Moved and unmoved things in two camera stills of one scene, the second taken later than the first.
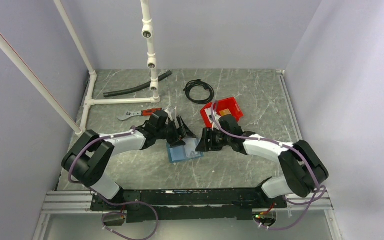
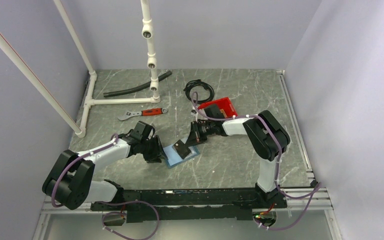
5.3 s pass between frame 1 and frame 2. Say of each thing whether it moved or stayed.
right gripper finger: moved
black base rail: stayed
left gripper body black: moved
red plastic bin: moved
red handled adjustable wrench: stayed
